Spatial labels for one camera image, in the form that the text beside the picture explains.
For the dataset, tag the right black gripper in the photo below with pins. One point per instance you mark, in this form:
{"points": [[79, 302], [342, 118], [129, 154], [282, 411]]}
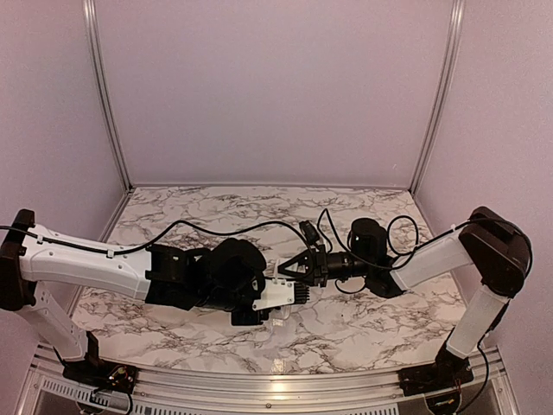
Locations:
{"points": [[306, 258]]}

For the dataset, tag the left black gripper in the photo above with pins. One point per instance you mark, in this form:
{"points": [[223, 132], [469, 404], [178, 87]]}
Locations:
{"points": [[243, 319]]}

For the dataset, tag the white remote control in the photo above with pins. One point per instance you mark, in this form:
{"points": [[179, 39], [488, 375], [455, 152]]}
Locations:
{"points": [[281, 299]]}

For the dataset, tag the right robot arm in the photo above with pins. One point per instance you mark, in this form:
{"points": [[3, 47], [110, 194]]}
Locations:
{"points": [[499, 250]]}

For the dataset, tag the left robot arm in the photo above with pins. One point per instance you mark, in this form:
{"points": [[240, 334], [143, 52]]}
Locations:
{"points": [[229, 277]]}

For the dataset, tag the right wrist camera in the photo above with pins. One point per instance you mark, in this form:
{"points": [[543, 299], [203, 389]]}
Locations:
{"points": [[309, 232]]}

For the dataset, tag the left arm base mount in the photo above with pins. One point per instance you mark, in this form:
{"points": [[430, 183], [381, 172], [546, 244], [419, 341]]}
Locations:
{"points": [[109, 375]]}

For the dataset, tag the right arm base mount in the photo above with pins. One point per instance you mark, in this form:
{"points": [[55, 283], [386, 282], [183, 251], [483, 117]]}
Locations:
{"points": [[428, 379]]}

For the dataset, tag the front aluminium rail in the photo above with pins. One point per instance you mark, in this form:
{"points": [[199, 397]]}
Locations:
{"points": [[486, 390]]}

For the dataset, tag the right aluminium frame post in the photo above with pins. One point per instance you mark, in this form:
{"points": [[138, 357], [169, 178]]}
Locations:
{"points": [[445, 80]]}

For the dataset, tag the aluminium frame post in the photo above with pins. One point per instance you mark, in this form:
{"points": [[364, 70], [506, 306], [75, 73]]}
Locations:
{"points": [[98, 67], [445, 80]]}

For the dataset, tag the left aluminium frame post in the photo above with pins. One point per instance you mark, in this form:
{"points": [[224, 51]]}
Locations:
{"points": [[98, 67]]}

